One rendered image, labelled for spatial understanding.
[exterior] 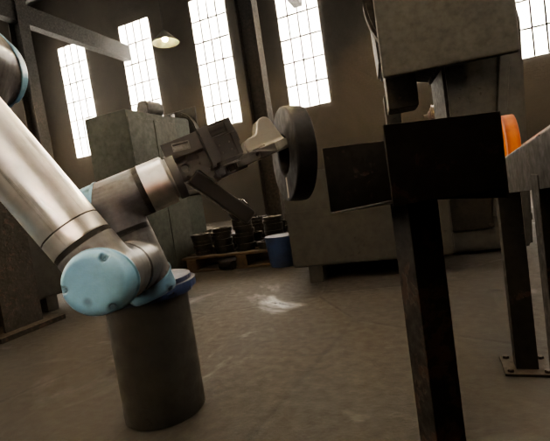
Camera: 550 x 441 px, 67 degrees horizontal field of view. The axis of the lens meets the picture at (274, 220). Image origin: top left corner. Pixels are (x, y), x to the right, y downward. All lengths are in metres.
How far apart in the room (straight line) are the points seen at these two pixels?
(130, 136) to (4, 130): 3.19
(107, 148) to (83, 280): 3.42
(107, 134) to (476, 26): 2.88
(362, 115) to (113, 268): 10.14
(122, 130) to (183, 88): 8.78
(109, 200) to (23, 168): 0.14
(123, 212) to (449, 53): 2.58
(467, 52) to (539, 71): 7.70
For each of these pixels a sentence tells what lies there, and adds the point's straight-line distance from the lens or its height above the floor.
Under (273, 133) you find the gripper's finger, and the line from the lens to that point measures 0.67.
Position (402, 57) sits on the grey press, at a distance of 2.95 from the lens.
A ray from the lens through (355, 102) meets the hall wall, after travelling 10.59.
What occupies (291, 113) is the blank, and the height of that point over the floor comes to 0.76.
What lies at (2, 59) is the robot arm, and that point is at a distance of 0.76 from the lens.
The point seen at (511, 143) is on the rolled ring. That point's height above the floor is 0.68.
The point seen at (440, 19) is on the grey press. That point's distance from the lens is 3.03.
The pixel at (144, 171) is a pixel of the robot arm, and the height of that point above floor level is 0.70.
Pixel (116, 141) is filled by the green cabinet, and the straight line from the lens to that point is 3.82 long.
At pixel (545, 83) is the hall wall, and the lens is 10.64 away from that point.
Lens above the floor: 0.65
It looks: 4 degrees down
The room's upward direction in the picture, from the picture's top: 8 degrees counter-clockwise
